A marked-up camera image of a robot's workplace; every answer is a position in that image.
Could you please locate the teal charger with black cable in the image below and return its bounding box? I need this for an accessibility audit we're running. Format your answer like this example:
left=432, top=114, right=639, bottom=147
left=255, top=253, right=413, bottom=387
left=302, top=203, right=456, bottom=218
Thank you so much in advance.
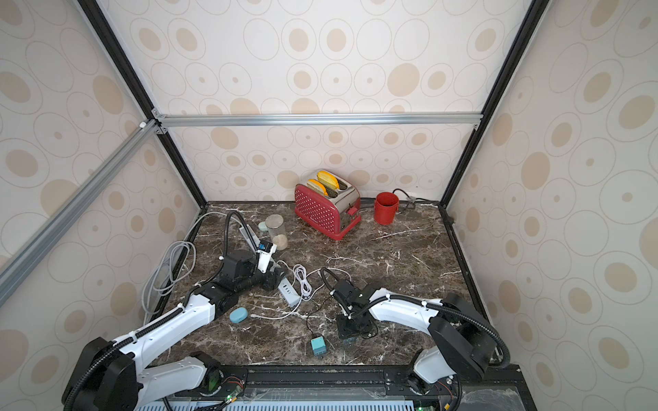
left=306, top=296, right=335, bottom=356

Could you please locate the blue earbud case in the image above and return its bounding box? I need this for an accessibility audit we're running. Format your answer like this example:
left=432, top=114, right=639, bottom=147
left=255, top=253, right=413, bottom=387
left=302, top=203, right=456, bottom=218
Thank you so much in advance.
left=229, top=308, right=248, bottom=324

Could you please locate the white power strip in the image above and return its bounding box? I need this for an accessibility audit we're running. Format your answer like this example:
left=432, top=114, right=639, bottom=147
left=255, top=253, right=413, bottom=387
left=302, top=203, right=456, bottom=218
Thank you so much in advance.
left=238, top=225, right=302, bottom=309

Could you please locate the teal charger plug white cable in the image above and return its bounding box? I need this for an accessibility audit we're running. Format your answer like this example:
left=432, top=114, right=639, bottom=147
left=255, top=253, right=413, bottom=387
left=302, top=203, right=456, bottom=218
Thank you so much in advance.
left=248, top=259, right=353, bottom=320

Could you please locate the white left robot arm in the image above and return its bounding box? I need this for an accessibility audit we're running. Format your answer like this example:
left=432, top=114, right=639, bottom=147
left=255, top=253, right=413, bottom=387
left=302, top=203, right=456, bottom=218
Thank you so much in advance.
left=62, top=250, right=284, bottom=410

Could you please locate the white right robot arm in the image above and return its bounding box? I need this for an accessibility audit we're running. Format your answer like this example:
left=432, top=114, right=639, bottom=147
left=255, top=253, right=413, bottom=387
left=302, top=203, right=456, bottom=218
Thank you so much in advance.
left=330, top=280, right=511, bottom=395

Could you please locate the clear jar with rice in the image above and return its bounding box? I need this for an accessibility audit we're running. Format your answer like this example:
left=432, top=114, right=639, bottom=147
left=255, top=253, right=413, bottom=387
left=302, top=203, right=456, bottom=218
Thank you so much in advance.
left=265, top=214, right=289, bottom=251

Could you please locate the red polka dot toaster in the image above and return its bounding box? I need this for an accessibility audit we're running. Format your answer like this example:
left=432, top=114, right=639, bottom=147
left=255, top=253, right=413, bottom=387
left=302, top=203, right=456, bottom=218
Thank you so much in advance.
left=294, top=170, right=362, bottom=241

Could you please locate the yellow toast slice front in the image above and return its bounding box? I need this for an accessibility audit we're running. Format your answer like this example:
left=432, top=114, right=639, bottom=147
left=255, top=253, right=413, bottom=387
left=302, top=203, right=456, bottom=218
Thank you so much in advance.
left=306, top=179, right=328, bottom=197

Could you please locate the yellow toast slice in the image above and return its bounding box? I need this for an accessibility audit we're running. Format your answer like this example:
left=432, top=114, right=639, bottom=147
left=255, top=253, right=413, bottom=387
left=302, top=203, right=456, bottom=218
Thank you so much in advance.
left=306, top=179, right=328, bottom=197
left=317, top=171, right=340, bottom=190

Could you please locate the red plastic cup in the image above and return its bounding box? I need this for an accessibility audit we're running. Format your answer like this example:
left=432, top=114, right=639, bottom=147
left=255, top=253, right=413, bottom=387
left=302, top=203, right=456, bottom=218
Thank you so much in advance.
left=374, top=192, right=399, bottom=225

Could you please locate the yellow toast slice back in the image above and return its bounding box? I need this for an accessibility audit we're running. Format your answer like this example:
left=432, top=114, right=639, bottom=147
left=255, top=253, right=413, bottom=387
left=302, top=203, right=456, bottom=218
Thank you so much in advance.
left=317, top=171, right=340, bottom=190

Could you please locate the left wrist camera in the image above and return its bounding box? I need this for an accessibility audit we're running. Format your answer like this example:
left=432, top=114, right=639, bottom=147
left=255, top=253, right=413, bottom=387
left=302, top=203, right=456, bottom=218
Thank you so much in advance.
left=256, top=240, right=277, bottom=273

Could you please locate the grey power strip cord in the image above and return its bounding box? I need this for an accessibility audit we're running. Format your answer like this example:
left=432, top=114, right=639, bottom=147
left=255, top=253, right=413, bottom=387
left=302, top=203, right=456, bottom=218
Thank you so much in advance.
left=141, top=207, right=243, bottom=322

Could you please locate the toaster black power cord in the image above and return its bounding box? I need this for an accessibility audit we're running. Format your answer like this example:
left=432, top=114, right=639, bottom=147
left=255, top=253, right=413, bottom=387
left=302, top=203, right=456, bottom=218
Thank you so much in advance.
left=392, top=187, right=438, bottom=212

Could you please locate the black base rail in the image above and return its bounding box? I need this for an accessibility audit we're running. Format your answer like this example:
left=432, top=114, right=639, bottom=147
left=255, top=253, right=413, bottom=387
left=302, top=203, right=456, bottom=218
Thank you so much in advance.
left=138, top=366, right=536, bottom=410

